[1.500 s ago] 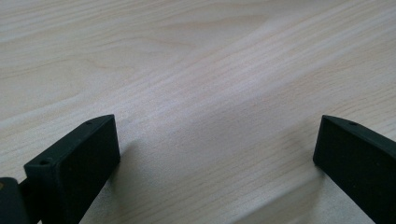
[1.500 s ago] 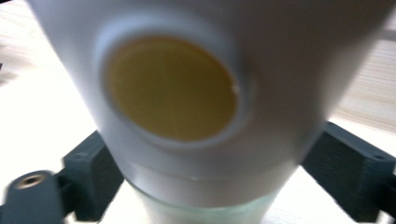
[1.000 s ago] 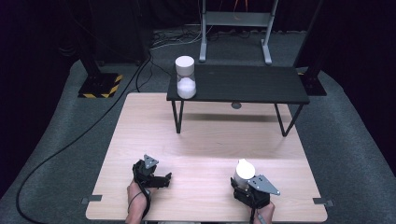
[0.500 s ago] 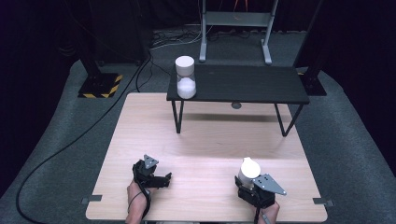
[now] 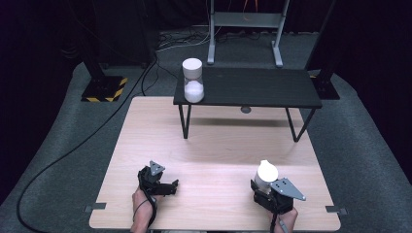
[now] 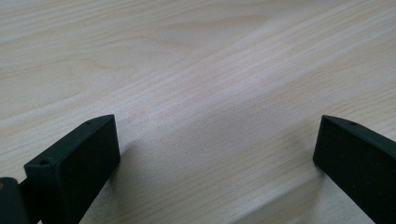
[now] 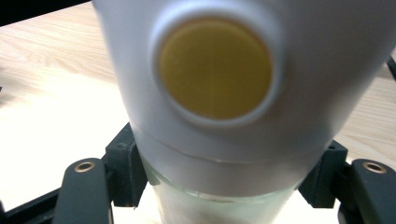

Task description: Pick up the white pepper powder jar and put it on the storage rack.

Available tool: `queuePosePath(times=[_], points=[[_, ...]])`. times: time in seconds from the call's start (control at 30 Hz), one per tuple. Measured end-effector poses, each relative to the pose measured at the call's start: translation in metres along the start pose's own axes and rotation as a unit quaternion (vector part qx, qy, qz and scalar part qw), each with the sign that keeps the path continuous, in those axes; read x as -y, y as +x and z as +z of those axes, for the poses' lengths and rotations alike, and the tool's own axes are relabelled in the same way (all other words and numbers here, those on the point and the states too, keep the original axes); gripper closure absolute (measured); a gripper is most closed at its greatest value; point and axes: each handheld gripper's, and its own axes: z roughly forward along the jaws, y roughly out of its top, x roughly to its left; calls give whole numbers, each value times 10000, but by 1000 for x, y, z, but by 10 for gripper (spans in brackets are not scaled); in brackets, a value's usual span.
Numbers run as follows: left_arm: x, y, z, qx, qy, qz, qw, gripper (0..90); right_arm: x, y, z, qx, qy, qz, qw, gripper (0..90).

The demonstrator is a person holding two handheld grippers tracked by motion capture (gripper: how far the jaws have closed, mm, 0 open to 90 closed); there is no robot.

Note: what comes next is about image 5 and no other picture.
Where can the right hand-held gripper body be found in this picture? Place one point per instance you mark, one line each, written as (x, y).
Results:
(281, 197)

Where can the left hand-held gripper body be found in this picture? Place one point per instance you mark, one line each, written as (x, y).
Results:
(150, 179)

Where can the white-lidded jar of brown powder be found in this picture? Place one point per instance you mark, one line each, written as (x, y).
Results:
(267, 174)

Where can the black shelf with metal legs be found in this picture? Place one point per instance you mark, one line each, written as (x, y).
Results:
(252, 87)

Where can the person's right hand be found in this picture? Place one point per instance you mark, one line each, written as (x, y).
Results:
(286, 218)

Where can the person's left hand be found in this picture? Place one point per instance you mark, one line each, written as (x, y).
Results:
(142, 204)

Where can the grey tape strip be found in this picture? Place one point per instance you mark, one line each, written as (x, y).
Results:
(336, 210)
(95, 207)

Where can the black and yellow striped base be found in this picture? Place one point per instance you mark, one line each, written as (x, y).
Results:
(103, 89)

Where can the black stand with plain base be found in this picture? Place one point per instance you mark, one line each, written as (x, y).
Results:
(327, 87)

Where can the grey metal stand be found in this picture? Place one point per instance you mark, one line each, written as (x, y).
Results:
(246, 19)

